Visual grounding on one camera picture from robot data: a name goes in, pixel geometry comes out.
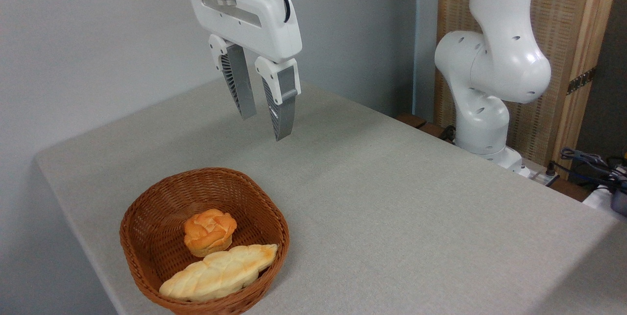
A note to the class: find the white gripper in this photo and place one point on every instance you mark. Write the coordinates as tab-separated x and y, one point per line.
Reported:
254	26

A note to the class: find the round orange bread roll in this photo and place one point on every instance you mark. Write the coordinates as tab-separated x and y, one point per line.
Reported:
209	231

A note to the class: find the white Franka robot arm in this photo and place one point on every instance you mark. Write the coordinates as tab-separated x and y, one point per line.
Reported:
490	60

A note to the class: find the long braided pale bread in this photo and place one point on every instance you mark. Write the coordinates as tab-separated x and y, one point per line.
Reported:
220	273

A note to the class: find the white vertical pipe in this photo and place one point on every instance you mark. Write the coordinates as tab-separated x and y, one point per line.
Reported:
425	36

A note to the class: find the brown wicker basket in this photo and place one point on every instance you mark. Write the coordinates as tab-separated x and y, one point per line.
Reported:
147	236

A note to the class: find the wooden rattan screen panel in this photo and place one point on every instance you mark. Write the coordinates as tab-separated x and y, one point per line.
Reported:
563	21

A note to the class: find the metal screen hinge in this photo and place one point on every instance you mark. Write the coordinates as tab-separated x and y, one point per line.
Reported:
581	81

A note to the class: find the blue-grey plastic object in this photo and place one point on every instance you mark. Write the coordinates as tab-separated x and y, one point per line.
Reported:
619	202

